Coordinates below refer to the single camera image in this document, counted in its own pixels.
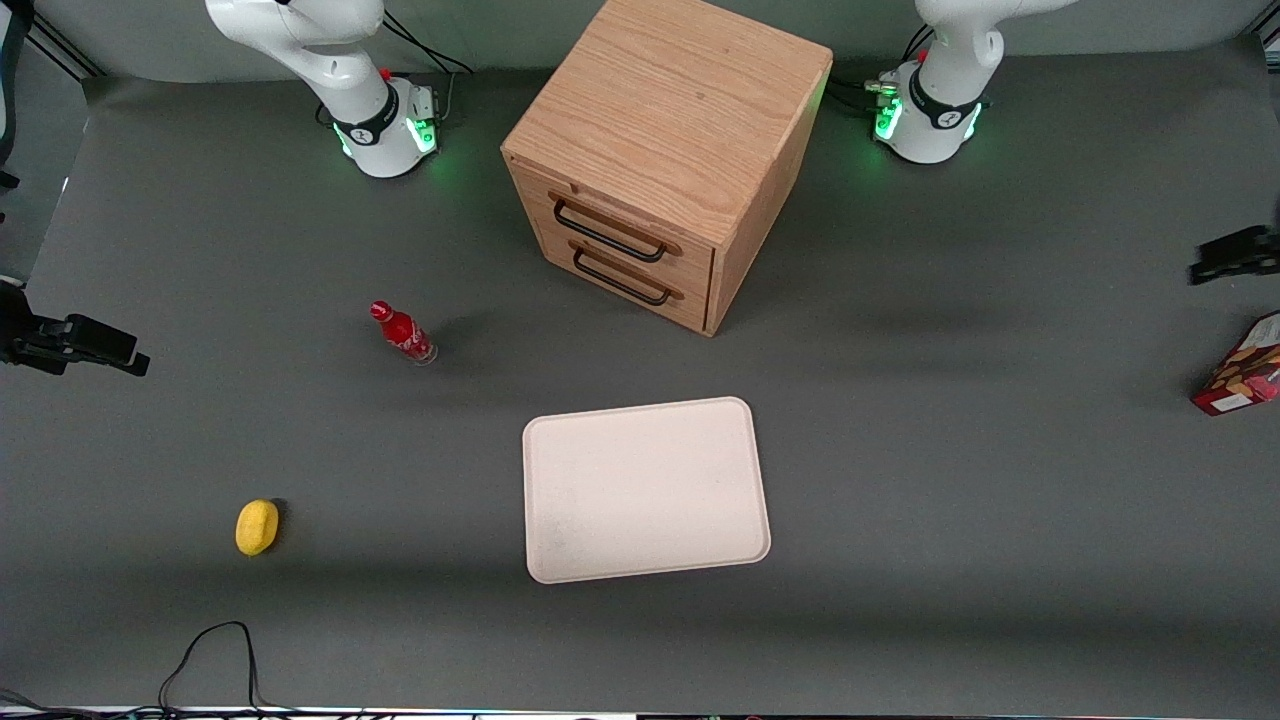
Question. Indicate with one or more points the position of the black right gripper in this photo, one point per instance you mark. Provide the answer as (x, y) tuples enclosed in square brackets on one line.
[(38, 334)]

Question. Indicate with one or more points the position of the red cookie box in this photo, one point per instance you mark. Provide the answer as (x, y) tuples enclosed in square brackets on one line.
[(1245, 378)]

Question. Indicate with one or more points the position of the beige plastic tray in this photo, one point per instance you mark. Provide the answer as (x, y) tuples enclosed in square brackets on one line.
[(640, 490)]

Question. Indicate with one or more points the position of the yellow lemon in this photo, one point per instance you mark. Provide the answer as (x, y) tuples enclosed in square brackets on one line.
[(256, 527)]

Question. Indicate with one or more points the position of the red cola bottle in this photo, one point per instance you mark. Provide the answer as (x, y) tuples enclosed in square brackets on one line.
[(402, 332)]

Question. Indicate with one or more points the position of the wooden drawer front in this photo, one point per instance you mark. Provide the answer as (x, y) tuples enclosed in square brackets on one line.
[(692, 308), (692, 262)]

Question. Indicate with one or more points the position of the wooden drawer cabinet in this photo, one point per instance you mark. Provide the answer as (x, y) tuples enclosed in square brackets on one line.
[(670, 110)]

